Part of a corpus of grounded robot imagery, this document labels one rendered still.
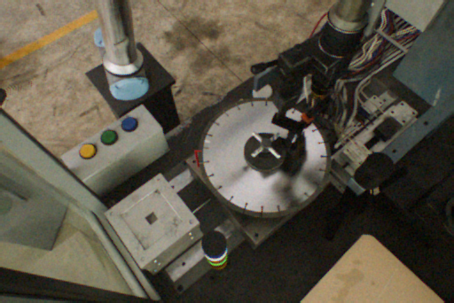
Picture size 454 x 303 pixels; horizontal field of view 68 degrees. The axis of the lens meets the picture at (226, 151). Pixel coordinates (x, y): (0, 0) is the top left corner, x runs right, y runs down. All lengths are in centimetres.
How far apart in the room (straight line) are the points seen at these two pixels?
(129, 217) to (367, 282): 68
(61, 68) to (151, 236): 182
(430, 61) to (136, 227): 74
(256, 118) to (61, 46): 195
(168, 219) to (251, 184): 24
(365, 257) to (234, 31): 184
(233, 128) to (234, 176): 14
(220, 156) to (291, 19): 185
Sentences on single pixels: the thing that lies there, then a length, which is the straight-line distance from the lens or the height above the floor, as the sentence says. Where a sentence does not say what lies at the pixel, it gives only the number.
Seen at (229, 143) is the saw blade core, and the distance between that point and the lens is 92.
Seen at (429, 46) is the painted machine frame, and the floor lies 132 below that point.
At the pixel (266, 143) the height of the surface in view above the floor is 100.
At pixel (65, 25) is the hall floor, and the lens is 283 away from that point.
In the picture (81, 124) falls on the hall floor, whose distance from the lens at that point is 225.
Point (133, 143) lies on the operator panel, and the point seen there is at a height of 90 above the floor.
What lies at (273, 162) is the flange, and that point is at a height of 96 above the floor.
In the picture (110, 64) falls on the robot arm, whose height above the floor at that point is 100.
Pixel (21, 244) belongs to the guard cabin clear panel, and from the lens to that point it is 47.
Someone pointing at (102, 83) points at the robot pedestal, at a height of 75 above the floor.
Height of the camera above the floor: 177
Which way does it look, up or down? 64 degrees down
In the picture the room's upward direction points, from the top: 2 degrees counter-clockwise
